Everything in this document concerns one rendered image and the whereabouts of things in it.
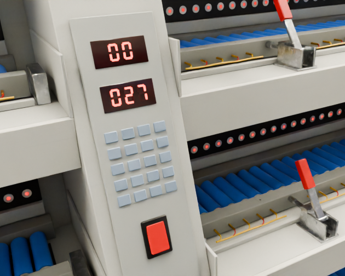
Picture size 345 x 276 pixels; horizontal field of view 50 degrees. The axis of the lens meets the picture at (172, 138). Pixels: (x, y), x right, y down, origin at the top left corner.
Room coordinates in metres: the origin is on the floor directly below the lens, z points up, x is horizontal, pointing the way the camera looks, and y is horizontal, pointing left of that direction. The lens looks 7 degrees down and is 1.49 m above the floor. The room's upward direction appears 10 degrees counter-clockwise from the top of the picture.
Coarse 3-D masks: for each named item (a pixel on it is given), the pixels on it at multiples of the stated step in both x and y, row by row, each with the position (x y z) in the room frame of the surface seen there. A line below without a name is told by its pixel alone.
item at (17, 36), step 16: (0, 0) 0.47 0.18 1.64; (16, 0) 0.48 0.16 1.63; (0, 16) 0.47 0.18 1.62; (16, 16) 0.48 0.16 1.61; (16, 32) 0.47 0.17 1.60; (192, 32) 0.57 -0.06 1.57; (16, 48) 0.47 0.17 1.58; (32, 48) 0.48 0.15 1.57; (16, 64) 0.47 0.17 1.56; (288, 144) 0.63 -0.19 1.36; (48, 176) 0.47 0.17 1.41; (48, 192) 0.47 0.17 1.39; (64, 192) 0.48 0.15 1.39; (48, 208) 0.47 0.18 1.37; (64, 208) 0.48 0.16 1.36; (64, 224) 0.48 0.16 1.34
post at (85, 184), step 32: (32, 0) 0.39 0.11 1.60; (64, 0) 0.30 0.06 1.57; (96, 0) 0.31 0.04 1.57; (128, 0) 0.32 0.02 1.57; (160, 0) 0.33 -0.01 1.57; (64, 32) 0.30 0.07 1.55; (160, 32) 0.33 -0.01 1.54; (96, 160) 0.30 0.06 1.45; (96, 192) 0.30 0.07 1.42; (192, 192) 0.33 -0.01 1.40; (96, 224) 0.30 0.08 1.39; (192, 224) 0.33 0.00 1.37
